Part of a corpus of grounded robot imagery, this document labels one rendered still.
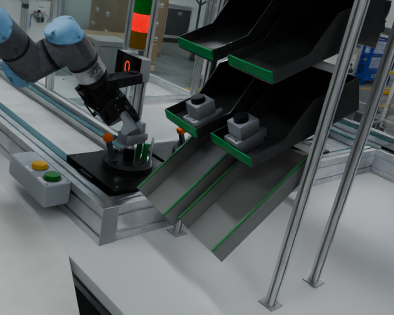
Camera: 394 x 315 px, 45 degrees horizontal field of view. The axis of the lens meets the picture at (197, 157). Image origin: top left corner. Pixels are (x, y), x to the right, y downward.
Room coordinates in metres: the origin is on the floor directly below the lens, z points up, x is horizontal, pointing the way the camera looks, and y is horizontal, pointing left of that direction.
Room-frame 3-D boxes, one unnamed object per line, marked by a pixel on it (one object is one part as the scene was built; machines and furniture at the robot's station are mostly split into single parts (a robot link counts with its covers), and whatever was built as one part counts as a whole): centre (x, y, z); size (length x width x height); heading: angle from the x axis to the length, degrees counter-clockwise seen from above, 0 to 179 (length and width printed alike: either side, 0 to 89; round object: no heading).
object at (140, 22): (1.43, 0.24, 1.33); 0.05 x 0.05 x 0.05
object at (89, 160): (1.22, 0.19, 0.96); 0.24 x 0.24 x 0.02; 47
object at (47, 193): (1.12, 0.39, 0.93); 0.21 x 0.07 x 0.06; 47
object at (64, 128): (1.44, 0.39, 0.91); 0.84 x 0.28 x 0.10; 47
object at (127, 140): (1.22, 0.18, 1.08); 0.08 x 0.04 x 0.07; 137
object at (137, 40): (1.43, 0.24, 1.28); 0.05 x 0.05 x 0.05
